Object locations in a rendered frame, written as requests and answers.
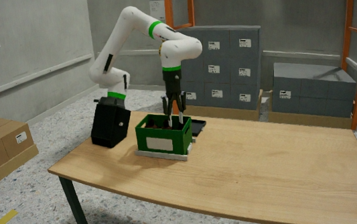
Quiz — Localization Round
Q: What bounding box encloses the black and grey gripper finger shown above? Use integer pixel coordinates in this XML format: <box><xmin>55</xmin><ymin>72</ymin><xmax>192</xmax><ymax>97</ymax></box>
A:
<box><xmin>161</xmin><ymin>94</ymin><xmax>174</xmax><ymax>127</ymax></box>
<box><xmin>176</xmin><ymin>91</ymin><xmax>186</xmax><ymax>123</ymax></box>

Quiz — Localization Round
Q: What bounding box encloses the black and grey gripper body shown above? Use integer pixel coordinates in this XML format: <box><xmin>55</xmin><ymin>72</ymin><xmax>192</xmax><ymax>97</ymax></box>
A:
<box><xmin>165</xmin><ymin>80</ymin><xmax>182</xmax><ymax>100</ymax></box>

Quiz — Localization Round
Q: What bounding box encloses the green bottle crate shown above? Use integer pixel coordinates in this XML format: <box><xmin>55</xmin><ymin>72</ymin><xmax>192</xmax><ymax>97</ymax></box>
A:
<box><xmin>137</xmin><ymin>114</ymin><xmax>192</xmax><ymax>155</ymax></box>

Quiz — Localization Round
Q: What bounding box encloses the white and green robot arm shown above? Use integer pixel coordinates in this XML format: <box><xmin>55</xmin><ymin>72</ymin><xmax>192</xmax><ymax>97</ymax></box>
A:
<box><xmin>89</xmin><ymin>7</ymin><xmax>202</xmax><ymax>109</ymax></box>

